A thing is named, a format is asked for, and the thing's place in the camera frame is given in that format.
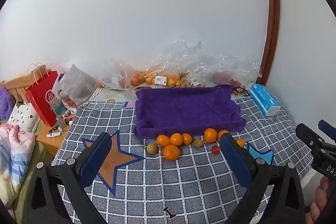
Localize pile of bagged yellow berries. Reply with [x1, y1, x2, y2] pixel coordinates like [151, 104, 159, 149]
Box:
[181, 74, 208, 88]

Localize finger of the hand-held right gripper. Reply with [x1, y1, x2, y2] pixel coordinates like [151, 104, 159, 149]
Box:
[318, 120, 336, 142]
[295, 123, 326, 151]

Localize white plastic bag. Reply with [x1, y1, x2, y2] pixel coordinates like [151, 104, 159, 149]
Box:
[52, 64, 97, 111]

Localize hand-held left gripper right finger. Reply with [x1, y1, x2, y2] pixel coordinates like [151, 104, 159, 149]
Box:
[219, 133, 306, 224]

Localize small black object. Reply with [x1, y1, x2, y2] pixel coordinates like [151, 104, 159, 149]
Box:
[163, 207, 176, 219]

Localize person's right hand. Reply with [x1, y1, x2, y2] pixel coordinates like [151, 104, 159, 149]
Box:
[306, 176, 332, 224]

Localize pile of bagged cherry tomatoes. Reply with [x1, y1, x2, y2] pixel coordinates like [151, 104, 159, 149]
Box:
[214, 74, 250, 96]

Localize blue tissue pack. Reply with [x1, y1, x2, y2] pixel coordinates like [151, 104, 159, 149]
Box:
[248, 83, 281, 116]

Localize brown wooden door frame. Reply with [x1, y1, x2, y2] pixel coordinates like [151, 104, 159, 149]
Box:
[256, 0, 281, 85]

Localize white dotted plush pillow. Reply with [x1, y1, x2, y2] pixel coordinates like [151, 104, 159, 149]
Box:
[7, 101, 40, 132]

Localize grey checkered star blanket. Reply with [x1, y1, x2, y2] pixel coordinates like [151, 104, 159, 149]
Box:
[51, 97, 315, 224]

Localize purple towel covered tray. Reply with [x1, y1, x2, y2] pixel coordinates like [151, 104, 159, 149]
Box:
[133, 84, 247, 139]

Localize pink patterned quilt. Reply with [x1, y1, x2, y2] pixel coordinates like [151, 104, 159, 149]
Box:
[0, 123, 36, 214]

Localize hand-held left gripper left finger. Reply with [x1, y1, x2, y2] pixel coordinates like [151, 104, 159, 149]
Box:
[25, 132, 113, 224]

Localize clear plastic bag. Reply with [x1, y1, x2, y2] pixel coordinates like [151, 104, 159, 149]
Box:
[210, 53, 263, 90]
[96, 57, 139, 89]
[131, 39, 216, 88]

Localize wooden nightstand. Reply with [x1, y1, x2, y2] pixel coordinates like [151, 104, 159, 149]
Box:
[35, 119, 71, 157]

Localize pile of bagged tangerines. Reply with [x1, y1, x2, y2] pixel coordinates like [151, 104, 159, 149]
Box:
[131, 70, 184, 88]

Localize black eyeglasses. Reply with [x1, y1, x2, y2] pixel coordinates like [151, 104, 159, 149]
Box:
[231, 85, 251, 97]

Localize red paper shopping bag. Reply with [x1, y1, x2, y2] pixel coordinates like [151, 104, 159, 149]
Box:
[25, 63, 59, 127]

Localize wooden headboard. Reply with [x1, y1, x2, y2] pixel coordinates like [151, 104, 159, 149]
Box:
[0, 73, 36, 104]

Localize purple plush cushion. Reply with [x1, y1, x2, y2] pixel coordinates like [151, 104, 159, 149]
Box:
[0, 87, 15, 121]

